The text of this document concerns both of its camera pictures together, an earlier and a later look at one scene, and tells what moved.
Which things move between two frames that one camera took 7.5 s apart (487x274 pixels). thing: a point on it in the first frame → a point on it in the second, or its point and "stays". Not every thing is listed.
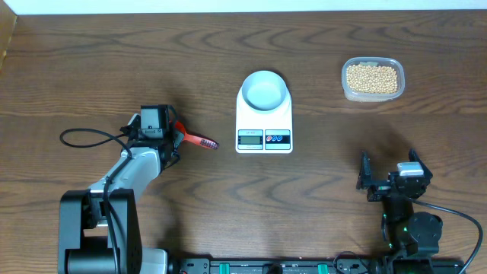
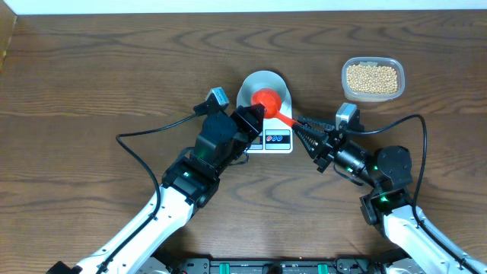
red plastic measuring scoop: x=201 y=141 → x=272 y=100
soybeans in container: x=371 y=79 stays
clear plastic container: x=372 y=79 stays
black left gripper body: x=170 y=138 → x=245 y=135
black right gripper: x=364 y=180 → x=335 y=140
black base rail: x=301 y=266 stays
